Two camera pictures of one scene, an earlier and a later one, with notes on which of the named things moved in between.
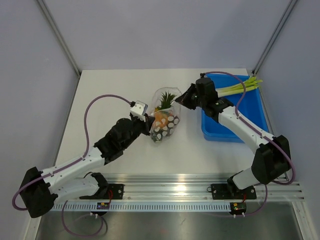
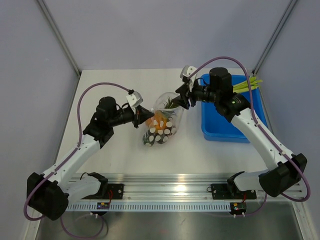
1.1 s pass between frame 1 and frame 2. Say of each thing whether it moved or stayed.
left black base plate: stayed
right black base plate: stayed
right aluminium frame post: stayed
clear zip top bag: moved
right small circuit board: stayed
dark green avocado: moved
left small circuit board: stayed
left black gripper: moved
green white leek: stayed
